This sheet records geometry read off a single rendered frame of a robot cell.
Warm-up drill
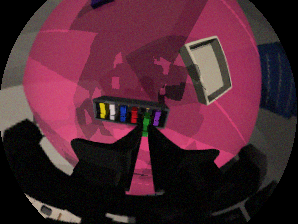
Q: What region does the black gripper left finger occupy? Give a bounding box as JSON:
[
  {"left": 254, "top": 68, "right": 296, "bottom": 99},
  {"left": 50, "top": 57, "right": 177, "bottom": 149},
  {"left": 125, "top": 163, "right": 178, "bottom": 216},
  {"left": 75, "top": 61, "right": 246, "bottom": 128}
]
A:
[{"left": 71, "top": 123, "right": 142, "bottom": 192}]

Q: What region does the green fuse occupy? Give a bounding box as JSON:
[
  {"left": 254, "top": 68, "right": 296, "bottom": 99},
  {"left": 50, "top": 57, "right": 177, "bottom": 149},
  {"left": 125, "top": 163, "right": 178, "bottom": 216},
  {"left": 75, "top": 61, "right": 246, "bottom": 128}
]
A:
[{"left": 142, "top": 113, "right": 150, "bottom": 137}]

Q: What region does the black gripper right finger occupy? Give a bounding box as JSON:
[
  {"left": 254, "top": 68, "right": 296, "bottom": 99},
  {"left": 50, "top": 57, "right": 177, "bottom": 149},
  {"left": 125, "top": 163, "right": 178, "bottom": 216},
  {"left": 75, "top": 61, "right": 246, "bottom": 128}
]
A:
[{"left": 148, "top": 123, "right": 220, "bottom": 193}]

